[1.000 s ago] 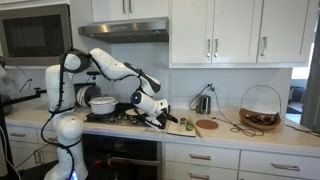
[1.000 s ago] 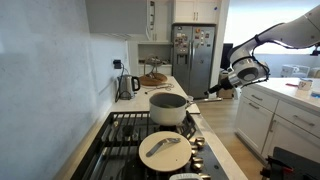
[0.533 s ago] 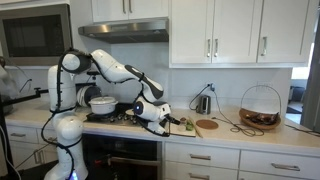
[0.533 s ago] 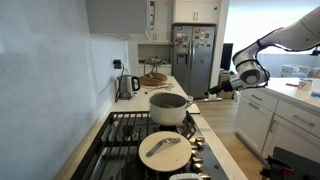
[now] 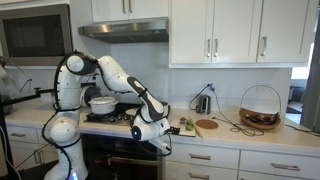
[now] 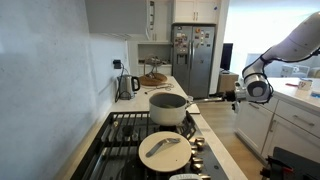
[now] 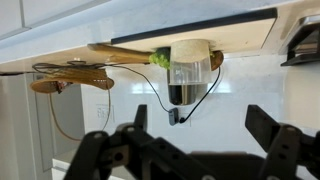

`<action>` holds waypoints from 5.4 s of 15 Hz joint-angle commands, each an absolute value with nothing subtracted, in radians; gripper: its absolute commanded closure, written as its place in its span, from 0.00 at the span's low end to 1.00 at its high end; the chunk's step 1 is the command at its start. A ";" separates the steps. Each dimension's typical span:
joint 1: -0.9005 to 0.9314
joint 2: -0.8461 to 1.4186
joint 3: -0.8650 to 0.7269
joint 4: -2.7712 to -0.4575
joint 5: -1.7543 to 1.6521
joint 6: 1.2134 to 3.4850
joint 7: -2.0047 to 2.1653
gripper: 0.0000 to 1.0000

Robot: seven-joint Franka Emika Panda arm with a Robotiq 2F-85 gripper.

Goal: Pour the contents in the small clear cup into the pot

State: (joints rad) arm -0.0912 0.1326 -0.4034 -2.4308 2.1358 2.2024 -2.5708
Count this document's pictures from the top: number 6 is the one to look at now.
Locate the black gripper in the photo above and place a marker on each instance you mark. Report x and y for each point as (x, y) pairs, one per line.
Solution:
(230, 95)

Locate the small clear cup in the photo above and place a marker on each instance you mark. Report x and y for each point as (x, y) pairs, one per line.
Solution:
(190, 98)

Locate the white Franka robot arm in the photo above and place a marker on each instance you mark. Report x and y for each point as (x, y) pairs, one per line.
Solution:
(300, 43)

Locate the wooden side cabinet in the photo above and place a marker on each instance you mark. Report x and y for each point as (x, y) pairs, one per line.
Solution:
(226, 80)

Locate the light wooden cutting board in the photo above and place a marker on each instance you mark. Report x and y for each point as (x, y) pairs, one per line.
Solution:
(195, 109)

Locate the stainless steel refrigerator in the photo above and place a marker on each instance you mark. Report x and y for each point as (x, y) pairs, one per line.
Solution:
(200, 66)

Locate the black monitor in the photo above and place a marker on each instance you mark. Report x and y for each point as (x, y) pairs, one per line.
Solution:
(226, 56)

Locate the metal cooktop knob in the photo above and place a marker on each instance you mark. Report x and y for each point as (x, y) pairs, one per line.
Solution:
(197, 163)
(194, 152)
(200, 142)
(205, 177)

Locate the white kitchen island cabinet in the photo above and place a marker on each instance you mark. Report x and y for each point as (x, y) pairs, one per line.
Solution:
(283, 126)

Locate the red flat object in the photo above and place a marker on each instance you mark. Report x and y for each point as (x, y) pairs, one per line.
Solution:
(291, 85)

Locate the white printed mug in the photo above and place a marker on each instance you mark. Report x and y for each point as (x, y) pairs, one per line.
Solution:
(305, 85)

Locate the white cabinet above refrigerator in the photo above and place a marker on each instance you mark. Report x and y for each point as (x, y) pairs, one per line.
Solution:
(186, 11)

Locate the blue flat object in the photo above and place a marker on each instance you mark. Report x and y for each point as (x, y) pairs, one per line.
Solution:
(315, 95)

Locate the steel electric kettle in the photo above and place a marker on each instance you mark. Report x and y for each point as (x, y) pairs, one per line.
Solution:
(126, 86)

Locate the black stand with red parts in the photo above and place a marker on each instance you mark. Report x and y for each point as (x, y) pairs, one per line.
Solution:
(293, 166)

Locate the black gas cooktop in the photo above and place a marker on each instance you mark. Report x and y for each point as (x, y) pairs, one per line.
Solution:
(116, 150)

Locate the white cabinet over hood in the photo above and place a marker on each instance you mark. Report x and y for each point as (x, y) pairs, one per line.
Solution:
(116, 15)

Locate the black wall plug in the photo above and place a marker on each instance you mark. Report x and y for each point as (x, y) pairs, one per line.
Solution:
(117, 64)

